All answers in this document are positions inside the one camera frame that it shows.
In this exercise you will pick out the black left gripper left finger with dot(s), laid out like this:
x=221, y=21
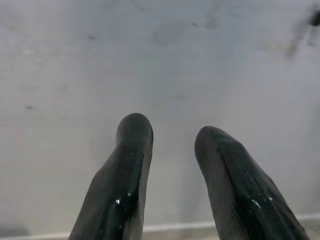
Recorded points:
x=120, y=180

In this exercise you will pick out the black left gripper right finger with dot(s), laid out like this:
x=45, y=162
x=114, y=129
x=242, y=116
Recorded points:
x=245, y=195

